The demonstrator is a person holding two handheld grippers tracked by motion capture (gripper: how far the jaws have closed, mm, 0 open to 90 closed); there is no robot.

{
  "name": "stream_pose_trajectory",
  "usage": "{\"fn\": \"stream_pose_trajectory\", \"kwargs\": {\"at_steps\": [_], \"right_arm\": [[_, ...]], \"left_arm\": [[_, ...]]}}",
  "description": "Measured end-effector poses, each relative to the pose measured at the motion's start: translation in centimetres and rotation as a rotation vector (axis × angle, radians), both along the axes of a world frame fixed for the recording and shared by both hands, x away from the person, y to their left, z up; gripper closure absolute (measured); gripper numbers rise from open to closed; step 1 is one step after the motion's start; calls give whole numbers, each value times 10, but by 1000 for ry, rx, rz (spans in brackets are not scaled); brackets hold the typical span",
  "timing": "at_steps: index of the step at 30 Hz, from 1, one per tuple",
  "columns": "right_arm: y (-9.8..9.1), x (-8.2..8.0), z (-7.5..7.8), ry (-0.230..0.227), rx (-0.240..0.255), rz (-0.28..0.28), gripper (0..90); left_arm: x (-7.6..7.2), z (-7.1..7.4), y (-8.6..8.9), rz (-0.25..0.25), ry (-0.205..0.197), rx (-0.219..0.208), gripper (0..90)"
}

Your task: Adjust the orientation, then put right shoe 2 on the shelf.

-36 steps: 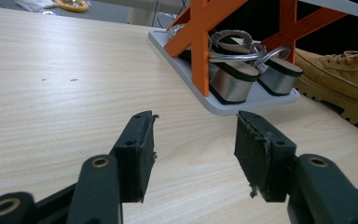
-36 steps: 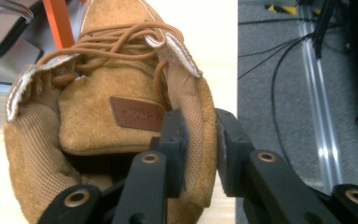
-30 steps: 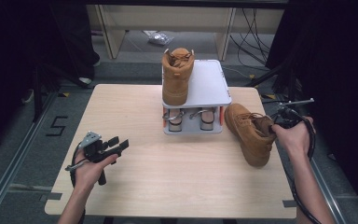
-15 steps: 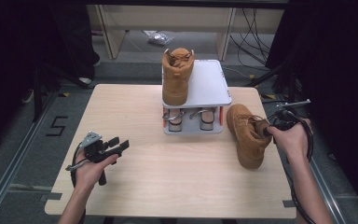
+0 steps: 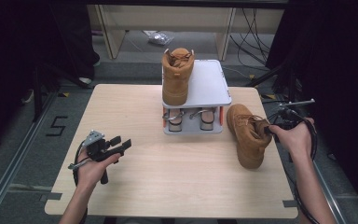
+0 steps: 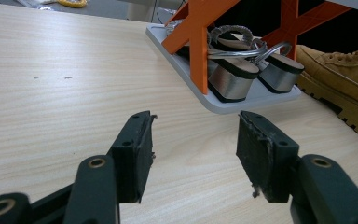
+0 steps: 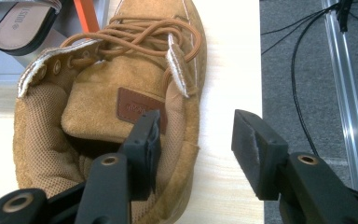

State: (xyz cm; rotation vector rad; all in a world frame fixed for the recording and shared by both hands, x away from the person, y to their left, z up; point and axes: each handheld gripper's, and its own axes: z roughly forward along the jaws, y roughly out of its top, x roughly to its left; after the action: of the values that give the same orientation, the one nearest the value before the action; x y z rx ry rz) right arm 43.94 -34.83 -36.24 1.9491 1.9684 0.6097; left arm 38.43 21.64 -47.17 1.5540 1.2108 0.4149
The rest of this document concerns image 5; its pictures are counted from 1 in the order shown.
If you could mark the clear plastic bag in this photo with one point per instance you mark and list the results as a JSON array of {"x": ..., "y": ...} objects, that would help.
[{"x": 161, "y": 38}]

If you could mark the metal floor rail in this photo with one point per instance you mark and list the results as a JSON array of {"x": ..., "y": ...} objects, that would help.
[
  {"x": 326, "y": 193},
  {"x": 15, "y": 168}
]

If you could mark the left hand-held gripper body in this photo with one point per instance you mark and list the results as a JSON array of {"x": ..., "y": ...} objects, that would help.
[{"x": 98, "y": 149}]

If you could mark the person's right hand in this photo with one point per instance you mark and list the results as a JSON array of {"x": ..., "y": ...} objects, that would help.
[{"x": 296, "y": 138}]

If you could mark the white shoe rack orange legs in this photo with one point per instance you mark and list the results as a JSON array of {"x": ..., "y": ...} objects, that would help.
[{"x": 208, "y": 84}]

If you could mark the black curtain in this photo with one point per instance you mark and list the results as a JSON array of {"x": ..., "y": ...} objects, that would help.
[
  {"x": 6, "y": 62},
  {"x": 345, "y": 62}
]

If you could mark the tan suede boot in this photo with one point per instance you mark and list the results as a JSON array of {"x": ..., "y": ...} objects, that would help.
[
  {"x": 175, "y": 77},
  {"x": 248, "y": 140}
]

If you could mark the person's left hand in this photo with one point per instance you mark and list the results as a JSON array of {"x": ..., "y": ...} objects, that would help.
[{"x": 90, "y": 172}]

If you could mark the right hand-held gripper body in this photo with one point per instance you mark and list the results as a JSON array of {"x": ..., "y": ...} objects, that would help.
[{"x": 287, "y": 116}]

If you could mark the black metal stand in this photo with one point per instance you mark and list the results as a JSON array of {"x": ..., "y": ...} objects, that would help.
[{"x": 292, "y": 90}]

